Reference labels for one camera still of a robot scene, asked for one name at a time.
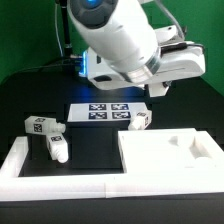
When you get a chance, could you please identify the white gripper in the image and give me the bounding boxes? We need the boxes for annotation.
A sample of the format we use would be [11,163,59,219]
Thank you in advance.
[87,41,205,90]

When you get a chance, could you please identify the white square tabletop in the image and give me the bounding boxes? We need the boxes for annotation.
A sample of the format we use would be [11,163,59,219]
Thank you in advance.
[118,128,224,174]

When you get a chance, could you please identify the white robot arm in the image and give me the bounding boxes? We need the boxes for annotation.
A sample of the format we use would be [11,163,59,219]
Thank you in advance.
[68,0,205,90]

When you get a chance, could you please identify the white sheet with tags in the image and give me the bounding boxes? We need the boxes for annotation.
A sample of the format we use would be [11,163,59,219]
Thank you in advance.
[67,102,146,122]

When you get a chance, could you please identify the white U-shaped obstacle fence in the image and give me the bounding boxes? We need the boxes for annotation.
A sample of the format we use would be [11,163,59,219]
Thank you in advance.
[0,137,224,202]

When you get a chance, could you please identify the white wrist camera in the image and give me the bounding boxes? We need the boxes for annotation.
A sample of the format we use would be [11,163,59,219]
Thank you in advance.
[155,25,184,44]

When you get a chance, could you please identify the black camera stand pole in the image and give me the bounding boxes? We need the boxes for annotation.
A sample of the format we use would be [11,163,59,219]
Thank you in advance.
[55,0,73,57]

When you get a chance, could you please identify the black cables on table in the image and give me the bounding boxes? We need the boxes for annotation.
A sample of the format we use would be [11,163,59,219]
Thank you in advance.
[9,54,84,76]

